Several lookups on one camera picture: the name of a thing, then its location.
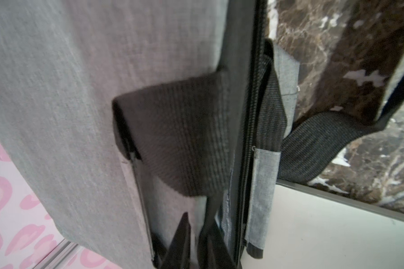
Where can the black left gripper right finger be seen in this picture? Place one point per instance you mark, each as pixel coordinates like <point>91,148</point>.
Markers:
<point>212,251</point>

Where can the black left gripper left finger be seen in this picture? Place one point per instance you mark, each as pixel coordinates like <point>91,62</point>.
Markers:
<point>177,256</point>

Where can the grey laptop sleeve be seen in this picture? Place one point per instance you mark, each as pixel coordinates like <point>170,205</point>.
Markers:
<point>123,115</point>

